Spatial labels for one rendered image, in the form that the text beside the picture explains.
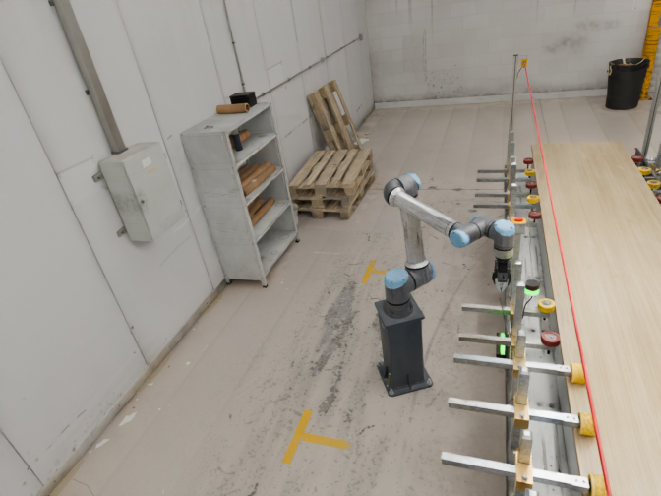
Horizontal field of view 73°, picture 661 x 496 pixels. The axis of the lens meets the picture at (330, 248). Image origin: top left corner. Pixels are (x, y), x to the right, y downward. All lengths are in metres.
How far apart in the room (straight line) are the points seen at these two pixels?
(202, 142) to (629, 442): 3.39
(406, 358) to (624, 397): 1.36
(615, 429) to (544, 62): 8.16
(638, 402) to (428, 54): 8.23
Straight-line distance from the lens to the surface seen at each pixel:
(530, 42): 9.57
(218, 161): 3.96
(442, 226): 2.28
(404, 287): 2.78
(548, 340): 2.35
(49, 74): 3.29
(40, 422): 3.38
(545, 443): 2.32
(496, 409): 1.95
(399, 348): 3.01
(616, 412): 2.13
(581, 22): 9.61
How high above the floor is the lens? 2.46
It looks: 30 degrees down
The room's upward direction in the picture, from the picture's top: 9 degrees counter-clockwise
